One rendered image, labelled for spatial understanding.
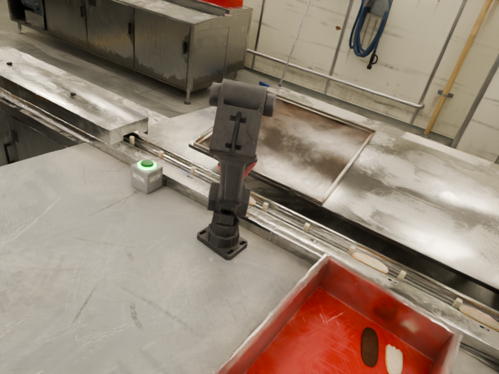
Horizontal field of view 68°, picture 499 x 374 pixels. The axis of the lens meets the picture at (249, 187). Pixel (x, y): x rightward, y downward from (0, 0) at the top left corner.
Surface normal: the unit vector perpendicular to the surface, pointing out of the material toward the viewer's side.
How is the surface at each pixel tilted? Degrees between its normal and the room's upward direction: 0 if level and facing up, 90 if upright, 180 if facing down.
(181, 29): 90
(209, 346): 0
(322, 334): 0
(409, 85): 90
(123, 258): 0
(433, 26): 90
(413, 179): 10
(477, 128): 90
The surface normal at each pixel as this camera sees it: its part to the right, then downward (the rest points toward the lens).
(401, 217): 0.07, -0.74
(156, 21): -0.52, 0.40
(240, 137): 0.00, 0.07
